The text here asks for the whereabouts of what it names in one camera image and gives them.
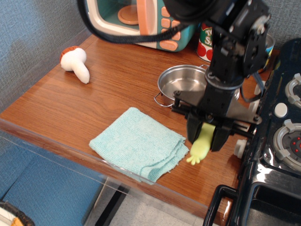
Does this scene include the plush white mushroom toy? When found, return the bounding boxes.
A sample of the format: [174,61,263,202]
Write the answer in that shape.
[60,46,90,84]

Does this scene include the light blue folded towel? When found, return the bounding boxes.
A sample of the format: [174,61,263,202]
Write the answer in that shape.
[89,107,189,185]

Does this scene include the clear acrylic barrier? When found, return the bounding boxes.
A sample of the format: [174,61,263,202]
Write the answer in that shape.
[0,120,207,226]

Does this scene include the dark object bottom left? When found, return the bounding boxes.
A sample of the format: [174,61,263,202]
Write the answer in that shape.
[0,201,35,226]

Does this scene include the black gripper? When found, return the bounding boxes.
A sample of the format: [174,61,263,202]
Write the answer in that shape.
[172,75,261,152]

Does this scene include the toy microwave oven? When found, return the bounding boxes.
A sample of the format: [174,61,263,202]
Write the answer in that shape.
[86,0,198,52]

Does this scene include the pineapple slices can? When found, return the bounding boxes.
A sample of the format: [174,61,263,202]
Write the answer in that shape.
[258,32,276,73]

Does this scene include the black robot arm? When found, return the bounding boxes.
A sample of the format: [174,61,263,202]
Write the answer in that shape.
[164,0,270,151]

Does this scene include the black cable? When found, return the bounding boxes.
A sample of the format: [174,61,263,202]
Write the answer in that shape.
[77,0,191,44]

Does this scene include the small steel pot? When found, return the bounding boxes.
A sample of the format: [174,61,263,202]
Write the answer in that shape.
[156,65,209,107]

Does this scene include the black toy stove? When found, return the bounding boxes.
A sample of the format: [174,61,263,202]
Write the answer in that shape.
[204,38,301,226]

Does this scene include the tomato sauce can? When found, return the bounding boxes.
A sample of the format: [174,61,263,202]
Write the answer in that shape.
[197,23,213,62]

